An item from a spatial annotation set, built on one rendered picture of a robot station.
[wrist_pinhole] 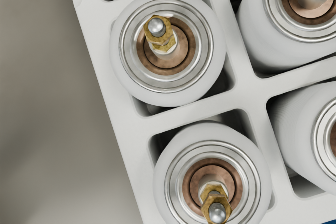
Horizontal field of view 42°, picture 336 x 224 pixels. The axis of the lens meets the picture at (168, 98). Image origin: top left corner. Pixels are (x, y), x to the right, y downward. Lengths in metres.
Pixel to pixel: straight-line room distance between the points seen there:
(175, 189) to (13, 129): 0.35
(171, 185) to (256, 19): 0.15
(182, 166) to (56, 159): 0.31
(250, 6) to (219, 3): 0.07
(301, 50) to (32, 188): 0.43
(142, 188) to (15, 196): 0.27
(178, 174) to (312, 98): 0.12
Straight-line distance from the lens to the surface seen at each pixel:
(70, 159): 0.63
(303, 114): 0.36
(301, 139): 0.36
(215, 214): 0.27
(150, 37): 0.28
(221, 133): 0.35
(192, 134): 0.35
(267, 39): 0.36
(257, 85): 0.42
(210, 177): 0.33
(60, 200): 0.64
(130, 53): 0.35
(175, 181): 0.35
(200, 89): 0.35
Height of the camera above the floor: 0.60
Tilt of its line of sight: 86 degrees down
